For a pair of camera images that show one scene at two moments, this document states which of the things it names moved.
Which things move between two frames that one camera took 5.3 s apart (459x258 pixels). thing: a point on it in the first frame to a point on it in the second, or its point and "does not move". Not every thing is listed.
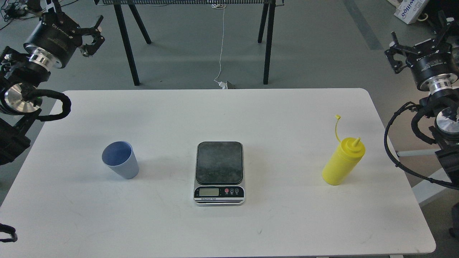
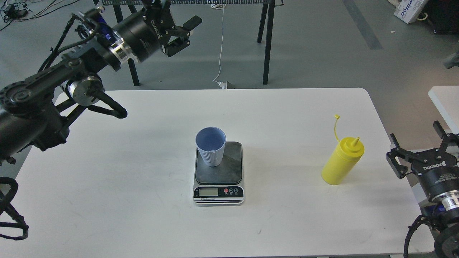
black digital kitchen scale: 219,173 does not move
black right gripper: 434,66 to 438,170
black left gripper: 55,34 to 141,36
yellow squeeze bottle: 346,159 does not move
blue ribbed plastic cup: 119,156 to 211,141
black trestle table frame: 119,5 does not move
